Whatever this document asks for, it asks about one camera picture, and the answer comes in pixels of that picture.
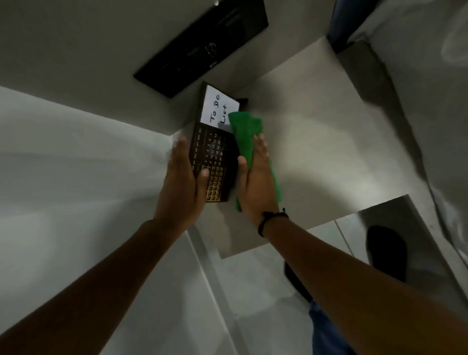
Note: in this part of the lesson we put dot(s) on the person's right hand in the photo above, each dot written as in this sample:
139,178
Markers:
260,190

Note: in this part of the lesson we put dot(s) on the person's left hand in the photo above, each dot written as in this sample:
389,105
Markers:
179,190

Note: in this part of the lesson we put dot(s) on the person's right thumb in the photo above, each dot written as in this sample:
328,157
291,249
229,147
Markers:
243,166

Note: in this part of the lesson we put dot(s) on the person's left thumb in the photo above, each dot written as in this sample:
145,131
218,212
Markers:
202,179

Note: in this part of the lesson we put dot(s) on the black desk calendar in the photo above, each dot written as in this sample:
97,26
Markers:
215,157

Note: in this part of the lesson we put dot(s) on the green cleaning cloth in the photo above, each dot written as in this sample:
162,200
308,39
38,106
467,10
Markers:
248,139

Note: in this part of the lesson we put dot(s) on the person's left forearm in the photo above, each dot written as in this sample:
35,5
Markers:
82,289

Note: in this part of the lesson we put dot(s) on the person's right forearm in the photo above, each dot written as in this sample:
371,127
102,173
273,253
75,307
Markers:
365,289

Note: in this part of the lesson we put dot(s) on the black wrist band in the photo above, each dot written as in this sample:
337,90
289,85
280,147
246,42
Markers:
268,218

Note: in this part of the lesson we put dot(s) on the white paper note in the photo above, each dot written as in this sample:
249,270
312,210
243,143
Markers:
218,108

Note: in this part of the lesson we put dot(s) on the person's black shoe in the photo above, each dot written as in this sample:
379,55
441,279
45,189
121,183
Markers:
387,252
297,283

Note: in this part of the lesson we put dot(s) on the person's blue trouser leg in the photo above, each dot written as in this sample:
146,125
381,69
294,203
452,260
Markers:
327,331

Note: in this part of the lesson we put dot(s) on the black wall-mounted television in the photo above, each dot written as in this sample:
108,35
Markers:
203,45

